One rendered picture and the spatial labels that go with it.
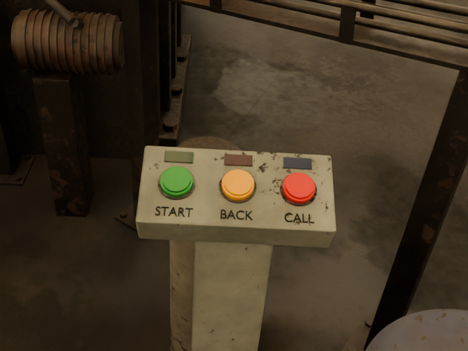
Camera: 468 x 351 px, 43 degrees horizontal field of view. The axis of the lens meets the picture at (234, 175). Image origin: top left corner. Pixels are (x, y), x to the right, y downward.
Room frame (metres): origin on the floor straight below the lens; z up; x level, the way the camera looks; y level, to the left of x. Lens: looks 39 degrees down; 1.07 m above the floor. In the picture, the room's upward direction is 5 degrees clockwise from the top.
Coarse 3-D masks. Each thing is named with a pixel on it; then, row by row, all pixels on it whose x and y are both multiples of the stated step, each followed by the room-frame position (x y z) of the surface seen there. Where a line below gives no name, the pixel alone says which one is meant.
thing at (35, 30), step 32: (32, 32) 1.08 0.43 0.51; (64, 32) 1.09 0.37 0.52; (96, 32) 1.09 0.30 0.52; (32, 64) 1.08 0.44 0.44; (64, 64) 1.07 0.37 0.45; (96, 64) 1.07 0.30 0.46; (64, 96) 1.08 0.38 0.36; (64, 128) 1.08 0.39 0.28; (64, 160) 1.08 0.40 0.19; (64, 192) 1.08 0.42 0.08
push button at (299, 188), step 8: (288, 176) 0.56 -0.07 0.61; (296, 176) 0.56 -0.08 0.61; (304, 176) 0.56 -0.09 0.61; (288, 184) 0.55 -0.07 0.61; (296, 184) 0.55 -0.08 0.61; (304, 184) 0.55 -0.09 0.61; (312, 184) 0.55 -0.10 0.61; (288, 192) 0.54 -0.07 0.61; (296, 192) 0.54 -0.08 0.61; (304, 192) 0.54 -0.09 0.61; (312, 192) 0.55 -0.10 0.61; (296, 200) 0.53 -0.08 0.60; (304, 200) 0.53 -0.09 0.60
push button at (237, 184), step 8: (224, 176) 0.56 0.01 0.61; (232, 176) 0.55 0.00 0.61; (240, 176) 0.56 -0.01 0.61; (248, 176) 0.56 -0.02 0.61; (224, 184) 0.54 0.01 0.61; (232, 184) 0.54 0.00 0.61; (240, 184) 0.55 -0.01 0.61; (248, 184) 0.55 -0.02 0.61; (224, 192) 0.54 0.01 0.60; (232, 192) 0.53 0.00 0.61; (240, 192) 0.53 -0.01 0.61; (248, 192) 0.54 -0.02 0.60
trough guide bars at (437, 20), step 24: (216, 0) 0.96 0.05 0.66; (264, 0) 0.91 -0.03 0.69; (312, 0) 0.87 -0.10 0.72; (336, 0) 0.85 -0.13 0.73; (384, 0) 0.87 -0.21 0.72; (408, 0) 0.85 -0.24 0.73; (360, 24) 0.82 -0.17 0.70; (384, 24) 0.80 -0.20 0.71; (432, 24) 0.77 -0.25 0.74; (456, 24) 0.75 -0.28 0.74
